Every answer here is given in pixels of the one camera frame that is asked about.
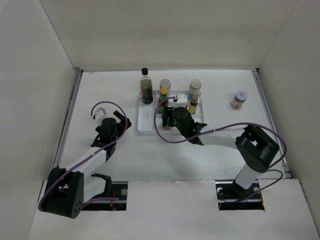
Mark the clear jar silver lid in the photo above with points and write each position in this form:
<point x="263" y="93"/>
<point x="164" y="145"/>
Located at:
<point x="165" y="83"/>

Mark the red lid sauce jar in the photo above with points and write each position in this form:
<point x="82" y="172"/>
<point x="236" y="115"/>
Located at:
<point x="166" y="127"/>

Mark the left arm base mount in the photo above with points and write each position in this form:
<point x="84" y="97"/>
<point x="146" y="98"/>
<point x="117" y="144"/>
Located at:
<point x="103" y="194"/>

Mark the white granule jar blue label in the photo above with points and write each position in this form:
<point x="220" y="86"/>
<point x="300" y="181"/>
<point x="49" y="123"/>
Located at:
<point x="194" y="88"/>

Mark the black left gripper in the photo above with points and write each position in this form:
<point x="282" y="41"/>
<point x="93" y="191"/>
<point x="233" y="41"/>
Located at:
<point x="121" y="125"/>

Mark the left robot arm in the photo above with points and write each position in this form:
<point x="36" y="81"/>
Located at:
<point x="78" y="186"/>

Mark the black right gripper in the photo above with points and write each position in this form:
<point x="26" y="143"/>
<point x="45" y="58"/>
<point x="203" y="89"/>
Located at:
<point x="167" y="113"/>

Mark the green label chili sauce bottle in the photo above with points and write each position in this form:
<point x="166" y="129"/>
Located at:
<point x="163" y="100"/>

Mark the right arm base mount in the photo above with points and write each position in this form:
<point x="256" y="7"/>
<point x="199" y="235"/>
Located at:
<point x="232" y="197"/>

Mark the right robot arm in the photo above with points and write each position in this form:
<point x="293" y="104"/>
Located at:
<point x="255" y="146"/>

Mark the small yellow sesame oil bottle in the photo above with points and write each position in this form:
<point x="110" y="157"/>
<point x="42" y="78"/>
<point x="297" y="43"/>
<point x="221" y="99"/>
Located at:
<point x="193" y="105"/>

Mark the dark soy sauce bottle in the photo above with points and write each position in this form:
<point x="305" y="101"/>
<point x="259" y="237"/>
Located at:
<point x="146" y="87"/>

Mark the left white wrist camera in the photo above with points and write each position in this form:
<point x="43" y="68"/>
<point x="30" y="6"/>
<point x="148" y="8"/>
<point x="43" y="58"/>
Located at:
<point x="99" y="115"/>

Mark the red lid paste jar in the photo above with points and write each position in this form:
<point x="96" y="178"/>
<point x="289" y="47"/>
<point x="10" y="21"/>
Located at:
<point x="238" y="100"/>

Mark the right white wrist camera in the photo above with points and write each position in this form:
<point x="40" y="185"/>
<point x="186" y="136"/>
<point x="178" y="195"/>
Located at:
<point x="180" y="101"/>

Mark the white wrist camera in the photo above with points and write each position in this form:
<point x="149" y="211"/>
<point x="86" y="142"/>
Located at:
<point x="180" y="101"/>
<point x="99" y="115"/>

